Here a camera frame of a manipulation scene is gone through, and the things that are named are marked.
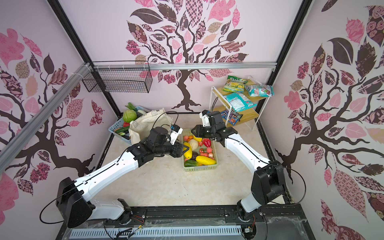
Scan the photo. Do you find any light green plastic basket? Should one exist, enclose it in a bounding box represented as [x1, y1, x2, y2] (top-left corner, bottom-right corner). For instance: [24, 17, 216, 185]
[182, 129, 218, 172]

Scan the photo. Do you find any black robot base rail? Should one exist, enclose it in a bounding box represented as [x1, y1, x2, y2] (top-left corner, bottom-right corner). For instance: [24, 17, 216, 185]
[56, 205, 315, 240]

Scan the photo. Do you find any light blue plastic basket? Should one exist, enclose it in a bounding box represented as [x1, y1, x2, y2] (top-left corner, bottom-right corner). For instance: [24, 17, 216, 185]
[109, 106, 150, 145]

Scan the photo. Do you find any white garlic bulb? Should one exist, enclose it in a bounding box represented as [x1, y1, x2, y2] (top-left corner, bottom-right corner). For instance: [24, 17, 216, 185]
[188, 139, 199, 151]

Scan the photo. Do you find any teal white snack bag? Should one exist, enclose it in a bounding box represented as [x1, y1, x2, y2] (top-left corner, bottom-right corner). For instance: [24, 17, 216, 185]
[225, 93, 257, 112]

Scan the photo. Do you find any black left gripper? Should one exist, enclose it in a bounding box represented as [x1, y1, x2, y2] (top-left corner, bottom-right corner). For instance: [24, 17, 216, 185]
[154, 139, 190, 158]

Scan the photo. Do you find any beige canvas grocery bag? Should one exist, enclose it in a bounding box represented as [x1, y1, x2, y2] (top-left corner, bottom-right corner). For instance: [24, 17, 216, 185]
[129, 109, 173, 145]

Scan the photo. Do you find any white wooden two-tier shelf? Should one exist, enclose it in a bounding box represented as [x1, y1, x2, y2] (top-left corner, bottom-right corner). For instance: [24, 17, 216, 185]
[210, 76, 274, 126]

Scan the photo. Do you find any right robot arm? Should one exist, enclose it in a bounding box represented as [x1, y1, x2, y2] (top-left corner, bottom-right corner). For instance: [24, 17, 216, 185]
[192, 110, 287, 220]

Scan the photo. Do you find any yellow corn cob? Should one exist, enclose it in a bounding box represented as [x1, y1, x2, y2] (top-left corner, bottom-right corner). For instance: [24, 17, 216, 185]
[196, 156, 217, 166]

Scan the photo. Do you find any green yellow snack bag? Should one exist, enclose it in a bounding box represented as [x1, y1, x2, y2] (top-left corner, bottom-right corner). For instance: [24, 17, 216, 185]
[222, 76, 248, 93]

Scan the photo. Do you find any white vented strip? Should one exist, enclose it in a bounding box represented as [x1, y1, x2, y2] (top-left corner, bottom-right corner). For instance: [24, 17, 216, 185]
[65, 226, 243, 240]

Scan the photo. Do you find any yellow mango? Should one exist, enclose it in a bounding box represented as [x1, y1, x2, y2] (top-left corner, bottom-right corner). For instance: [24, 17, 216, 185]
[183, 142, 193, 160]

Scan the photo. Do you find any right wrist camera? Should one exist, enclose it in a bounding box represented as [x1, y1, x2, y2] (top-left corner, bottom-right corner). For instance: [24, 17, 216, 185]
[199, 110, 211, 127]

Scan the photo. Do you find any blue dark candy bag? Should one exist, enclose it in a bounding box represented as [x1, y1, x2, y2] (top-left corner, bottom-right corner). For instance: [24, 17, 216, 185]
[221, 110, 243, 126]

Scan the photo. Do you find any teal pink snack bag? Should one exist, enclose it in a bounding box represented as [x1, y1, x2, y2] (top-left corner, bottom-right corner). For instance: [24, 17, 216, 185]
[245, 85, 274, 98]

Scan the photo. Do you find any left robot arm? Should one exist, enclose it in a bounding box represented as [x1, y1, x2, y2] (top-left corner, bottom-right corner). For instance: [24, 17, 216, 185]
[56, 125, 188, 228]

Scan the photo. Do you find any green cabbage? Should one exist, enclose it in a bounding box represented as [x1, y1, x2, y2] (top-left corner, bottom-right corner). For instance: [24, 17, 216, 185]
[123, 110, 138, 123]

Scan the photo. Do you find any long green cucumber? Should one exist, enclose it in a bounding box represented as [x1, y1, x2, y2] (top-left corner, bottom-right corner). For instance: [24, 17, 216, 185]
[114, 126, 130, 135]

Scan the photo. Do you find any black wire wall basket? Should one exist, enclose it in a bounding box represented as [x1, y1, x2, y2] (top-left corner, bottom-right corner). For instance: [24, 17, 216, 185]
[82, 60, 153, 93]

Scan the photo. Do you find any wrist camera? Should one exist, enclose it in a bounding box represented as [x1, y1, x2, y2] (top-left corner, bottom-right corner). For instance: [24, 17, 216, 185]
[199, 110, 211, 127]
[170, 124, 183, 145]

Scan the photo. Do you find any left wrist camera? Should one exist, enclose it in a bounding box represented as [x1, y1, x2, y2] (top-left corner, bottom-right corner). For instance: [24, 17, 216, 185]
[170, 124, 183, 145]

